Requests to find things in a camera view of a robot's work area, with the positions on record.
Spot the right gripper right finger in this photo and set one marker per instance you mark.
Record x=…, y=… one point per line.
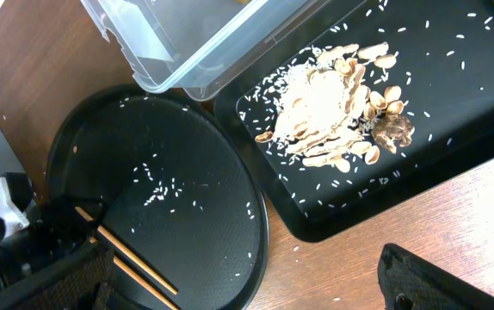
x=409, y=282

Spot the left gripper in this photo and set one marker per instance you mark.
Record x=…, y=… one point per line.
x=55, y=231

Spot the round black tray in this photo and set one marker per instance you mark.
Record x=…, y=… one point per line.
x=167, y=183

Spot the food scraps pile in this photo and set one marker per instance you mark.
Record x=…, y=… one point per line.
x=325, y=113

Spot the wooden chopstick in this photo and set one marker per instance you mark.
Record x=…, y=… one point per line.
x=139, y=279
x=109, y=237

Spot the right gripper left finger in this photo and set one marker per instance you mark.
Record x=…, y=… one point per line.
x=78, y=281

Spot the clear plastic bin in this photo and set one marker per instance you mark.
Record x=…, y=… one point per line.
x=196, y=45

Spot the black rectangular tray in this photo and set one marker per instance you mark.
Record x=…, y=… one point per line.
x=445, y=68

